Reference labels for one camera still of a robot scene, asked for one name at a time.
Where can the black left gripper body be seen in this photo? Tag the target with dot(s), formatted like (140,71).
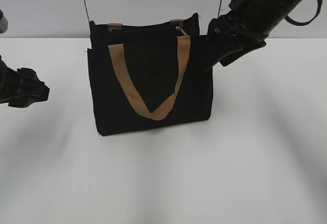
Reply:
(9,82)

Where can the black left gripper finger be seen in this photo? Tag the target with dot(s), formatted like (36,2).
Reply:
(22,101)
(31,86)

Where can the black canvas tote bag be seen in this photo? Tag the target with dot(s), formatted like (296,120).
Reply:
(112,110)

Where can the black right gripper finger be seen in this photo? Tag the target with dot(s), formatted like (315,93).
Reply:
(217,53)
(246,46)

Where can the tan front bag handle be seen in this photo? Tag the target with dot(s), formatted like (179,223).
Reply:
(150,73)

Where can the silver zipper pull with ring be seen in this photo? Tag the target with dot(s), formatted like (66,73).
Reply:
(181,31)

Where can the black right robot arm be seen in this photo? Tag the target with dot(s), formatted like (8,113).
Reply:
(246,27)

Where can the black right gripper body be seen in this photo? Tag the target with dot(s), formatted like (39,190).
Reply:
(221,30)

